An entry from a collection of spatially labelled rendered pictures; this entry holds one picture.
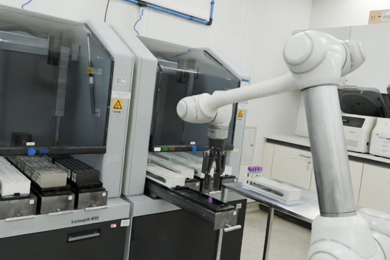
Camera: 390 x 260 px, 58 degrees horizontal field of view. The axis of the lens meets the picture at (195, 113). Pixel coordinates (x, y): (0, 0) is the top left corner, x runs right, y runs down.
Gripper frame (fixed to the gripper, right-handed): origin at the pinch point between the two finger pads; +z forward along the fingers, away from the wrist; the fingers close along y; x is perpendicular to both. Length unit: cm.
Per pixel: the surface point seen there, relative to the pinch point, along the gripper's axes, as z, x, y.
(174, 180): 4.5, -21.1, 5.0
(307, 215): 7.3, 34.7, -24.8
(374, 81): -72, -44, -255
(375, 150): -6, -22, -227
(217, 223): 13.2, 14.0, 7.6
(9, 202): 10, -28, 77
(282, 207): 7.4, 22.7, -23.6
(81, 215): 18, -28, 48
